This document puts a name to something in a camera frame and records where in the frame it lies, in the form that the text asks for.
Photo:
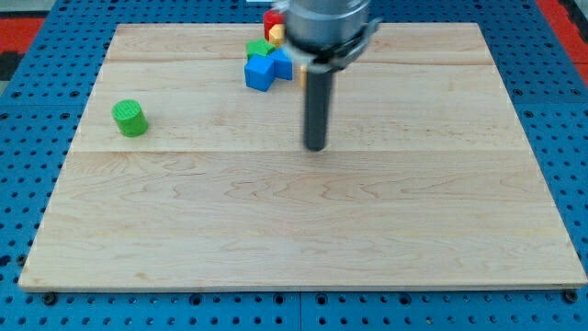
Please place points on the green cylinder block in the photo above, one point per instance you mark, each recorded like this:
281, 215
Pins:
129, 118

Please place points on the red cylinder block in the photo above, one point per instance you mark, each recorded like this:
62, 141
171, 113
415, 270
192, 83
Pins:
271, 18

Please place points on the green star block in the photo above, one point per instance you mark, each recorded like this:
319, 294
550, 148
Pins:
260, 47

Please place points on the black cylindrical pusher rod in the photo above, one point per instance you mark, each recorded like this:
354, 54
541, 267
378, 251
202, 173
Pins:
317, 100

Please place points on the blue cube block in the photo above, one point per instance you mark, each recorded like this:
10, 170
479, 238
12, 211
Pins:
259, 73

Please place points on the wooden board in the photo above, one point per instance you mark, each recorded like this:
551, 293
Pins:
427, 182

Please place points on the yellow hexagon block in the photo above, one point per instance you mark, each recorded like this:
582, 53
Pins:
276, 35

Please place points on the blue angular block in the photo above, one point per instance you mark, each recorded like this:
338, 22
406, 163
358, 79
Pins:
283, 66

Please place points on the yellow block behind rod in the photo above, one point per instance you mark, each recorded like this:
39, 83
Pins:
303, 76

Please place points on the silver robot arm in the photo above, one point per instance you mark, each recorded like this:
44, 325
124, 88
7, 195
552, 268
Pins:
324, 36

